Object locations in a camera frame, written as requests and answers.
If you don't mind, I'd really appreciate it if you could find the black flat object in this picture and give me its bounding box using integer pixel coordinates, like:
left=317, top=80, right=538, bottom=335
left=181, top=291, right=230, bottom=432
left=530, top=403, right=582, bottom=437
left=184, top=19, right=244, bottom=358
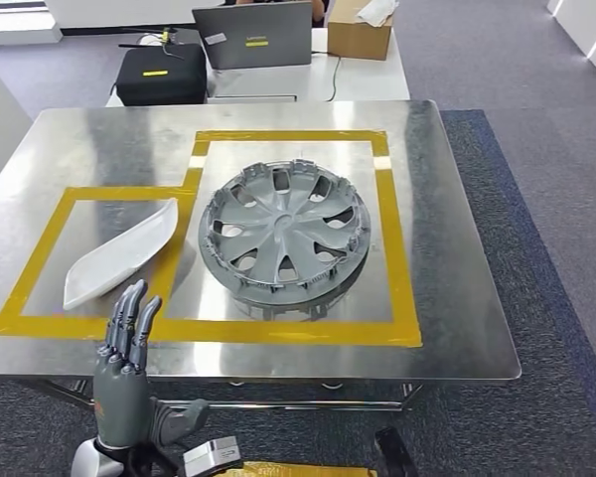
left=375, top=426, right=418, bottom=477

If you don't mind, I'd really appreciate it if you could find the brown cardboard box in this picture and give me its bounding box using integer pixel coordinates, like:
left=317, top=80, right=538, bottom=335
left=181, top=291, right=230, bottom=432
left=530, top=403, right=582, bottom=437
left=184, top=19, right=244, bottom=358
left=326, top=0, right=394, bottom=62

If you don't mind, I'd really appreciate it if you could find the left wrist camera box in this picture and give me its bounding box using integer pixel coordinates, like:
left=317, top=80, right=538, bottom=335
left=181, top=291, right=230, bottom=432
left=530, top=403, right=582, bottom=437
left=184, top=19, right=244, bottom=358
left=182, top=436, right=243, bottom=477

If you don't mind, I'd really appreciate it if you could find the person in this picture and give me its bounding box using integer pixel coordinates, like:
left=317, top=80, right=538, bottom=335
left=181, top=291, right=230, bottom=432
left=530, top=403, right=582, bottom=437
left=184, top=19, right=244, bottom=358
left=236, top=0, right=326, bottom=28

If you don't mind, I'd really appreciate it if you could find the black laptop cable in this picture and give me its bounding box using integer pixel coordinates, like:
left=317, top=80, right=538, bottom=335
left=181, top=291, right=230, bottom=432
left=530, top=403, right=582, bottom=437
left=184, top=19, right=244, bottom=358
left=310, top=51, right=342, bottom=103

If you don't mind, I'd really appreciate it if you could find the stainless steel workbench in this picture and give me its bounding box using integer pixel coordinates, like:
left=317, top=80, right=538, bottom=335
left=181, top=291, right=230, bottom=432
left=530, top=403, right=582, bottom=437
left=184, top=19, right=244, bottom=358
left=0, top=99, right=522, bottom=412

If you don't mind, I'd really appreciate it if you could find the large yellow tape frame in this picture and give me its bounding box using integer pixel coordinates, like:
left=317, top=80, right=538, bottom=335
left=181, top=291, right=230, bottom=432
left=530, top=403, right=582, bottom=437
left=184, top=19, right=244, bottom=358
left=149, top=129, right=423, bottom=349

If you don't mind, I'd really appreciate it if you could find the yellow floor tape frame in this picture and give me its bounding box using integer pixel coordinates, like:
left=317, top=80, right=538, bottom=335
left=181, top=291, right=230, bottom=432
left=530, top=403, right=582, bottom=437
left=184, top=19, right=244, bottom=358
left=213, top=462, right=378, bottom=477

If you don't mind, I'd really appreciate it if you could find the grey wheel hubcap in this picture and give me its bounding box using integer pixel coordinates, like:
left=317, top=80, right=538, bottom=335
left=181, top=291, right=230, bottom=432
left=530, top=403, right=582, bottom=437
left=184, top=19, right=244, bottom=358
left=198, top=159, right=372, bottom=309

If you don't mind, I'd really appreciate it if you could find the white curved plastic part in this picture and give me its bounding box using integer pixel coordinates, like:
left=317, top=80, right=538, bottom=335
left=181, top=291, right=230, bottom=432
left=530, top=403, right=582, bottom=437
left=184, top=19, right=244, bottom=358
left=62, top=197, right=179, bottom=312

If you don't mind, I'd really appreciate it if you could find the black carry case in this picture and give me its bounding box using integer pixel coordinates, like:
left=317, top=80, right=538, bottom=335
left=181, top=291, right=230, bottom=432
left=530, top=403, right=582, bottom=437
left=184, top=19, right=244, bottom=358
left=115, top=42, right=208, bottom=108

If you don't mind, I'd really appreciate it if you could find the white table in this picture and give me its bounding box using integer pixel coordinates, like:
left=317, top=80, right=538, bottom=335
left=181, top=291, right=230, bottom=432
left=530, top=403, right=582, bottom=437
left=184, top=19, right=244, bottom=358
left=105, top=27, right=411, bottom=106

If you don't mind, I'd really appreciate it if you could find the white crumpled cloth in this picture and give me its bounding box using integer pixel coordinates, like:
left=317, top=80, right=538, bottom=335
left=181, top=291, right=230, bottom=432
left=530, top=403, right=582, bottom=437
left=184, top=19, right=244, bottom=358
left=356, top=0, right=400, bottom=29

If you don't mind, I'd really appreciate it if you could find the small yellow tape frame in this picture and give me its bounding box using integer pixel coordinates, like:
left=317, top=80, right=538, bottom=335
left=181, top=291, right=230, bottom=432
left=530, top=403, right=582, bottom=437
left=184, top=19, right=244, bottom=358
left=0, top=169, right=202, bottom=340

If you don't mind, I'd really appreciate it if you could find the grey laptop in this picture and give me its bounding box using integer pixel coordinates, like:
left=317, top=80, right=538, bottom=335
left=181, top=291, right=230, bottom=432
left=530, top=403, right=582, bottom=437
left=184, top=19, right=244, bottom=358
left=191, top=1, right=313, bottom=72

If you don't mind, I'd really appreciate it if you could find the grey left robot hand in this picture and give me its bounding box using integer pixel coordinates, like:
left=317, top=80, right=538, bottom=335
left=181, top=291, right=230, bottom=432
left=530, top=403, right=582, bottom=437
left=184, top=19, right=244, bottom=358
left=92, top=279, right=210, bottom=452

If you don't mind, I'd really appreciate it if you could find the white low platform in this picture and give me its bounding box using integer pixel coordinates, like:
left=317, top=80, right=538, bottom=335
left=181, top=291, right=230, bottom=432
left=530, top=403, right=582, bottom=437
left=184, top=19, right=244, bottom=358
left=0, top=0, right=63, bottom=46
left=547, top=0, right=596, bottom=73

